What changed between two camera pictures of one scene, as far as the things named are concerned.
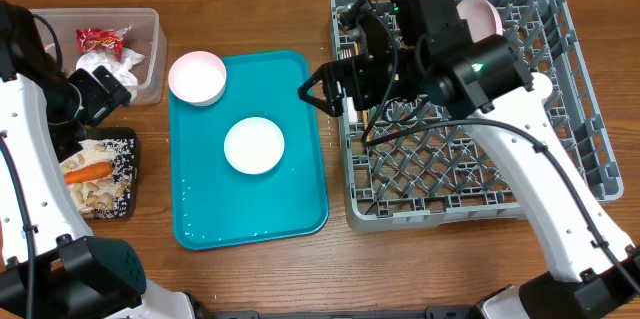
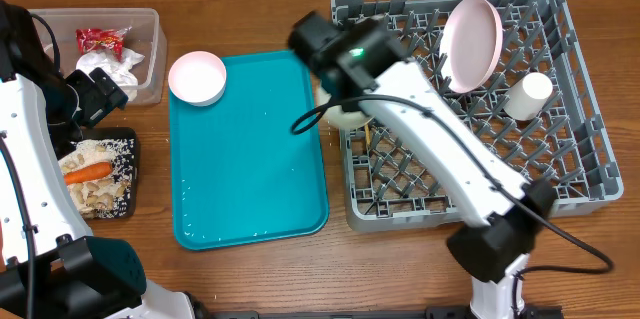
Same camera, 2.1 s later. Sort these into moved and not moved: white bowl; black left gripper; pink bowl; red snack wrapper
Moved: white bowl
Not moved: black left gripper; red snack wrapper; pink bowl
